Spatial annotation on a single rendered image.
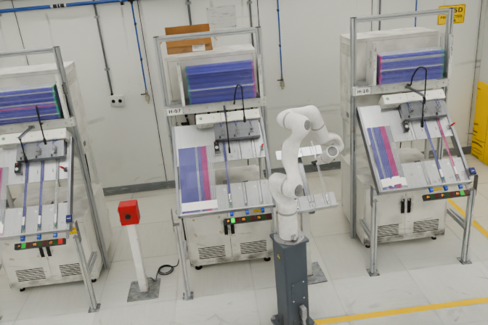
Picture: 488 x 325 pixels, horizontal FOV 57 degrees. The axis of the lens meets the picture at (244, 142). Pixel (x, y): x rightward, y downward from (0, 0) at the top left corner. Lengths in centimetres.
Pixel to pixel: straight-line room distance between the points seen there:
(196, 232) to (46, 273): 124
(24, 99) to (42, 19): 159
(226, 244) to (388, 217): 134
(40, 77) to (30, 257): 141
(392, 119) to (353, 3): 173
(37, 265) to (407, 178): 294
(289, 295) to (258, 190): 76
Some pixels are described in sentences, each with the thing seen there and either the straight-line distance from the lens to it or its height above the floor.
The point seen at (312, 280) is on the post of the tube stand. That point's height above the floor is 1.
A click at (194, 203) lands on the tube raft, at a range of 324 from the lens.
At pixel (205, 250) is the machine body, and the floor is 20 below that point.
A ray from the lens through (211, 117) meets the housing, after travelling 341.
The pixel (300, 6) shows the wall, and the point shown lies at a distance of 488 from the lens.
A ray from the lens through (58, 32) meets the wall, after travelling 501.
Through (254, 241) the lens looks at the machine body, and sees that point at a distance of 375.
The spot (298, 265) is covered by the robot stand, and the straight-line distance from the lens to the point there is 295.
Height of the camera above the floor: 229
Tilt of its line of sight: 21 degrees down
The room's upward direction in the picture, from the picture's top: 5 degrees counter-clockwise
